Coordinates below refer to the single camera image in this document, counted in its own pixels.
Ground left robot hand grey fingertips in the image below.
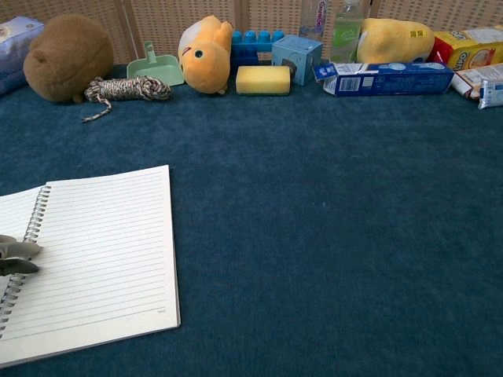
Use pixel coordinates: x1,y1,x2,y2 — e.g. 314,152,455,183
0,234,43,277

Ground yellow plush toy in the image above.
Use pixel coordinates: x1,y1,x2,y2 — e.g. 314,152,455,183
356,17,436,64

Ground blue toy building block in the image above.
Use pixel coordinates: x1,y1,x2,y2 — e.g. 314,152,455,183
229,30,286,68

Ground orange white plush hamster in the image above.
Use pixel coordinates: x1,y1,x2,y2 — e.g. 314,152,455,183
178,14,234,96

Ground white blue tube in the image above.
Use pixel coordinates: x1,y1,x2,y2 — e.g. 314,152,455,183
477,78,503,110

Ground long blue cardboard box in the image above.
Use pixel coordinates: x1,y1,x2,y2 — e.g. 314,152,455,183
312,61,456,97

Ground teal carpet table cover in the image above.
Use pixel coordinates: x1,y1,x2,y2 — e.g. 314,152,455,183
0,62,503,377

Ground clear bottle purple label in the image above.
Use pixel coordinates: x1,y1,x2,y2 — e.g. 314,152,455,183
299,0,329,42

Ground beige woven folding screen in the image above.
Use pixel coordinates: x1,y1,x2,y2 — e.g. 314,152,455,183
0,0,503,66

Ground green plastic dustpan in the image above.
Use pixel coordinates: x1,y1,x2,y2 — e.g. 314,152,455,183
126,41,185,86

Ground blue tissue pack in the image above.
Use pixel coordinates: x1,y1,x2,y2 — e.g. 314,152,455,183
0,16,45,97

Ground yellow sponge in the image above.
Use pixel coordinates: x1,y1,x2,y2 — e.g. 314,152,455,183
235,65,292,97

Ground braided rope bundle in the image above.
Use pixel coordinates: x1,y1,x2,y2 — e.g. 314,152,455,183
81,75,172,123

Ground light blue cardboard cube box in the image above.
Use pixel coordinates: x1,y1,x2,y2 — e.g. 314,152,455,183
271,35,325,86

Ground brown plush toy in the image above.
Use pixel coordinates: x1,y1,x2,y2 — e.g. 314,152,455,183
23,13,116,104

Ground yellow red snack box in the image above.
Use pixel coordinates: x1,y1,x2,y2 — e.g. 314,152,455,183
427,26,503,71

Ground white lined spiral notebook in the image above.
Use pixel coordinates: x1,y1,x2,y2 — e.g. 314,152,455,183
0,164,182,369

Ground clear bottle green label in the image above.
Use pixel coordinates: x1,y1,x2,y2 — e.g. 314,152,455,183
330,0,365,64

